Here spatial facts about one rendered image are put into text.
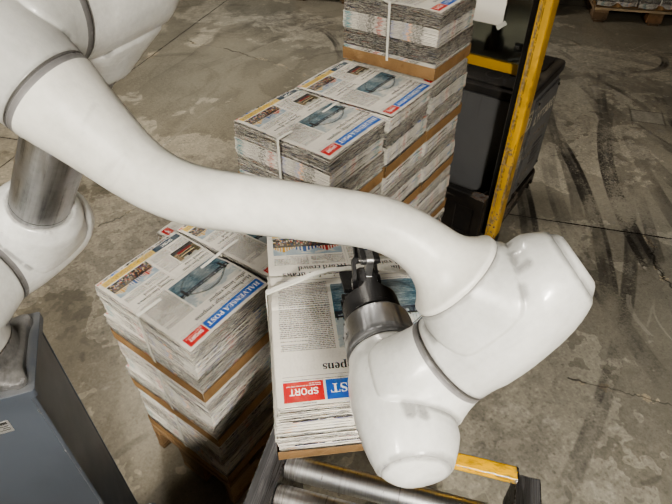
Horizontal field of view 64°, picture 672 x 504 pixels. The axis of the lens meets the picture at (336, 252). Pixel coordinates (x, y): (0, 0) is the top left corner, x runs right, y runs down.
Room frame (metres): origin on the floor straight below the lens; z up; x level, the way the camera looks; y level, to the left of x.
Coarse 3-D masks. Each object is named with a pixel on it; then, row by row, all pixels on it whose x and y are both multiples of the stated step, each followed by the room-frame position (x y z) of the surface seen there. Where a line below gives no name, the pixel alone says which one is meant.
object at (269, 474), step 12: (276, 444) 0.57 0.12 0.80; (264, 456) 0.55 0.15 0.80; (276, 456) 0.55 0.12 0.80; (264, 468) 0.52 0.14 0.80; (276, 468) 0.52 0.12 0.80; (252, 480) 0.50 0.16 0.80; (264, 480) 0.50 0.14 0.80; (276, 480) 0.50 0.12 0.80; (288, 480) 0.54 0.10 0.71; (252, 492) 0.47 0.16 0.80; (264, 492) 0.47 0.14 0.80
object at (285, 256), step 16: (272, 240) 0.79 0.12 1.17; (288, 240) 0.79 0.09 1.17; (272, 256) 0.73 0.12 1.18; (288, 256) 0.73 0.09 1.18; (304, 256) 0.73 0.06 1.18; (320, 256) 0.73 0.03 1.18; (336, 256) 0.73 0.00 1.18; (352, 256) 0.73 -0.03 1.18; (384, 256) 0.73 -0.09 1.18; (272, 272) 0.68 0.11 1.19; (288, 272) 0.68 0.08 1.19; (304, 272) 0.68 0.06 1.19
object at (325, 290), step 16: (336, 272) 0.68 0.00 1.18; (384, 272) 0.68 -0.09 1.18; (288, 288) 0.64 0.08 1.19; (304, 288) 0.64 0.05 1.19; (320, 288) 0.64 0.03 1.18; (336, 288) 0.64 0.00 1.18; (400, 288) 0.65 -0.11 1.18; (272, 304) 0.60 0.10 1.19; (288, 304) 0.60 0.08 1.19; (304, 304) 0.61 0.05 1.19; (320, 304) 0.61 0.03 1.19; (336, 304) 0.61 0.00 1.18
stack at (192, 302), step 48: (384, 192) 1.53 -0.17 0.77; (192, 240) 1.19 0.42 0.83; (240, 240) 1.19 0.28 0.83; (96, 288) 1.00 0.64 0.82; (144, 288) 1.00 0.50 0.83; (192, 288) 1.00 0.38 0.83; (240, 288) 1.00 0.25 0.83; (144, 336) 0.90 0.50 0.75; (192, 336) 0.84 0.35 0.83; (240, 336) 0.92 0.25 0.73; (144, 384) 0.96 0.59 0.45; (192, 384) 0.82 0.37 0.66; (240, 384) 0.89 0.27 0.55; (192, 432) 0.87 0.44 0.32; (240, 432) 0.87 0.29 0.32; (240, 480) 0.83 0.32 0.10
